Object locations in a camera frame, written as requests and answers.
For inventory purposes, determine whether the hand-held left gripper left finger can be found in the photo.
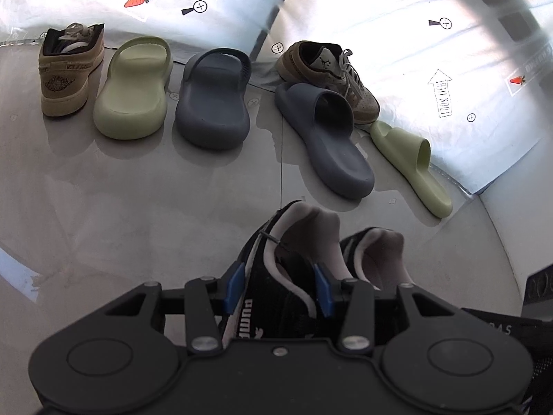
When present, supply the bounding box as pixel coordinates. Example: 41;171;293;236
104;263;247;353

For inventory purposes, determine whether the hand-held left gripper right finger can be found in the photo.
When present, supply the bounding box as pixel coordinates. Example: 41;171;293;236
313;263;456;353

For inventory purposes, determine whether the black sneaker with plastic tag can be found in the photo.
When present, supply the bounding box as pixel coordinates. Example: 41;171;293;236
218;200;346;343

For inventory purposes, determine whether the dark grey-blue slide sandal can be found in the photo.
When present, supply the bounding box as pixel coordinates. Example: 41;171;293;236
175;47;252;150
274;82;376;200

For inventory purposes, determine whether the tan suede sneaker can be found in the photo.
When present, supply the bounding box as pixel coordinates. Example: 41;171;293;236
276;40;381;125
38;22;106;118

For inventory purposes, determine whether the light green slide sandal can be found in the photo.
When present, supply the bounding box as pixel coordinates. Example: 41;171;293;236
369;121;454;219
92;36;174;140

